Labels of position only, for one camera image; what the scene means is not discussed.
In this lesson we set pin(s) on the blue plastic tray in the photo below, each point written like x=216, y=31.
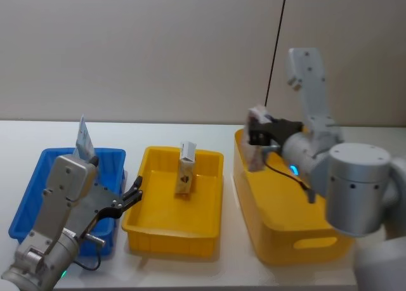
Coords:
x=35, y=189

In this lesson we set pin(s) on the blue and white carton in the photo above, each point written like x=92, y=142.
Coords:
x=84, y=142

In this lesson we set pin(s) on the deep yellow plastic bin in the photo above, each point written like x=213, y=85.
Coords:
x=279, y=215

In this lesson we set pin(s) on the shallow yellow plastic tray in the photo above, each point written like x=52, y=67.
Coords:
x=158, y=205

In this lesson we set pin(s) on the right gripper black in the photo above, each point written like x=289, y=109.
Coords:
x=287, y=129

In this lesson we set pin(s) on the beige and white carton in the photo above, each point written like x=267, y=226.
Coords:
x=185, y=177

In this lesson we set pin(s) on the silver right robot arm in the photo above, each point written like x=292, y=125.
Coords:
x=355, y=189

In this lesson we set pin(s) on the white and pink carton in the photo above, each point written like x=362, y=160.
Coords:
x=255, y=158

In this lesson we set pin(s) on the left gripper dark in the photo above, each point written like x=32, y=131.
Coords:
x=90, y=205

